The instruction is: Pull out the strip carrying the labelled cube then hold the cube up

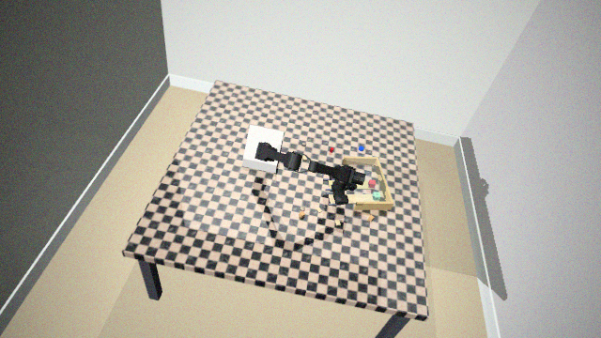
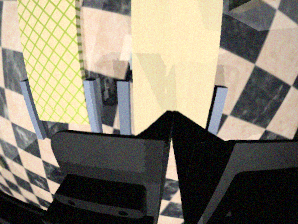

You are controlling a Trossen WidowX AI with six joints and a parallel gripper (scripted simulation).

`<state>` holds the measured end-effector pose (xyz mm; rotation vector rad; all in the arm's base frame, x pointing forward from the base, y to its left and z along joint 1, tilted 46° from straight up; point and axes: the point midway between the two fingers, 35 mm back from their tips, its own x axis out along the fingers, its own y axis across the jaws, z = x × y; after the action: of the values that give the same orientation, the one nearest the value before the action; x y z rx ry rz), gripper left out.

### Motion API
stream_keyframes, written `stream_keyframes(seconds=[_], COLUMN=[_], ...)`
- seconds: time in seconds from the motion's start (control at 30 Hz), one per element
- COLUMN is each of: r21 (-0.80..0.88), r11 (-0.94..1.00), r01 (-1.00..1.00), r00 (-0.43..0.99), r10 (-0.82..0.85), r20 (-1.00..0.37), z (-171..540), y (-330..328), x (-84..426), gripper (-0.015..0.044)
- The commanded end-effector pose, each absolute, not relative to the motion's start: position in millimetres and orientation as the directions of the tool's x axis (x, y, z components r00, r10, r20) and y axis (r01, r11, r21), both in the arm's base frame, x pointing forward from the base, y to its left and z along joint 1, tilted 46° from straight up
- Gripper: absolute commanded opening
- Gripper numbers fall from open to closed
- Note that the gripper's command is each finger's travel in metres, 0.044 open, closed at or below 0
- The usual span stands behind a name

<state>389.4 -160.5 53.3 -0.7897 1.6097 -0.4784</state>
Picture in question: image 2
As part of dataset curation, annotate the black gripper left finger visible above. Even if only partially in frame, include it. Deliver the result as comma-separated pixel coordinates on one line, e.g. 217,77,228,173
51,111,173,224

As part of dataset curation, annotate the cream strip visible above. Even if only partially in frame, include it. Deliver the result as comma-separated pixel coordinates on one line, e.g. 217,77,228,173
130,0,223,136

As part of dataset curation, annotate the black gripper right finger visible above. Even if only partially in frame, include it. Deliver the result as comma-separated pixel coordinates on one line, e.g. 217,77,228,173
172,111,298,224

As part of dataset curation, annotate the pale yellow flat strip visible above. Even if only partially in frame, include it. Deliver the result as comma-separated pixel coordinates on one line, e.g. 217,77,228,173
17,0,90,124

